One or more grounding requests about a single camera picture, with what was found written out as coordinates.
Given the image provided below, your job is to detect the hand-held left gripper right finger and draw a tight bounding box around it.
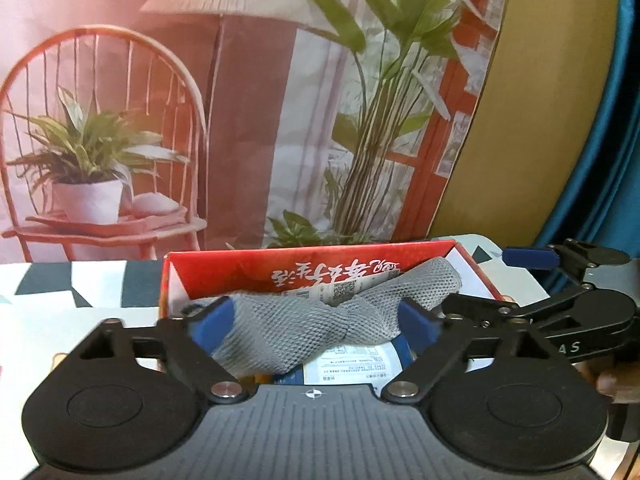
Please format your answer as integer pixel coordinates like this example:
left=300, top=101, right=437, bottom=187
left=382, top=297, right=561, bottom=403

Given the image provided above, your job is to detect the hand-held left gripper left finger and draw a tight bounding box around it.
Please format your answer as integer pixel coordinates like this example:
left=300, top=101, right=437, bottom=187
left=70, top=296, right=247, bottom=405

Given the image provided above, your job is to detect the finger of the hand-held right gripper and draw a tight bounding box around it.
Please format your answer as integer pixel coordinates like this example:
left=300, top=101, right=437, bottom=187
left=442, top=287, right=637, bottom=339
left=502, top=239, right=633, bottom=288

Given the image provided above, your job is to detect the red strawberry cardboard box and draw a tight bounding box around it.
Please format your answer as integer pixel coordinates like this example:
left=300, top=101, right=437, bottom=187
left=159, top=240, right=503, bottom=376

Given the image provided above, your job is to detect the navy blue snack packet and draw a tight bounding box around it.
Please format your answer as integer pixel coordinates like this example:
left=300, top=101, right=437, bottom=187
left=240, top=334, right=416, bottom=389

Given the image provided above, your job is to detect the grey knitted sock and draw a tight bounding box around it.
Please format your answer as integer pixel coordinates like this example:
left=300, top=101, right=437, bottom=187
left=182, top=257, right=464, bottom=376

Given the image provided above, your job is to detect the person's right hand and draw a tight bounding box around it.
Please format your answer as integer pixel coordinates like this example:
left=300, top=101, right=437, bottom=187
left=596, top=365, right=632, bottom=403

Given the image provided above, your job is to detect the teal blue curtain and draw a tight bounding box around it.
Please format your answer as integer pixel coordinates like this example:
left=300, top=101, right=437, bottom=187
left=530, top=0, right=640, bottom=302

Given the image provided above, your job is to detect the bear printed tablecloth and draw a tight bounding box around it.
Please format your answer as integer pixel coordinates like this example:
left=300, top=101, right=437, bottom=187
left=0, top=232, right=556, bottom=480

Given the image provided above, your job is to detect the wooden wall panel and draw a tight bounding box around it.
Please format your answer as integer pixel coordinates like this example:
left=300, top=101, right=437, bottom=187
left=429, top=0, right=622, bottom=247

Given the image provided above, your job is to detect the room scene wall poster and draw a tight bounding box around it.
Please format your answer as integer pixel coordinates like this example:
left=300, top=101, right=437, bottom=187
left=0, top=0, right=513, bottom=264

